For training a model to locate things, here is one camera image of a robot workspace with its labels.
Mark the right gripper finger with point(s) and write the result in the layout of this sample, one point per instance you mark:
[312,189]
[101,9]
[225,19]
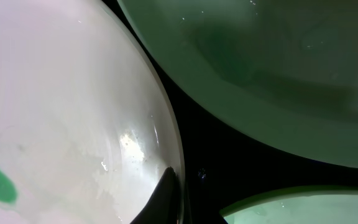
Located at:
[162,206]

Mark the round black tray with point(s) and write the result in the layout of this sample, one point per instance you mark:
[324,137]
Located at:
[224,165]

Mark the mint green plate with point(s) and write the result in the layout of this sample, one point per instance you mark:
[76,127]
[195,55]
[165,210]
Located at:
[284,72]
[315,204]

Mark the white plate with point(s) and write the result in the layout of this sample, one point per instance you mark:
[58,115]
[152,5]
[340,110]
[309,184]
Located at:
[86,127]

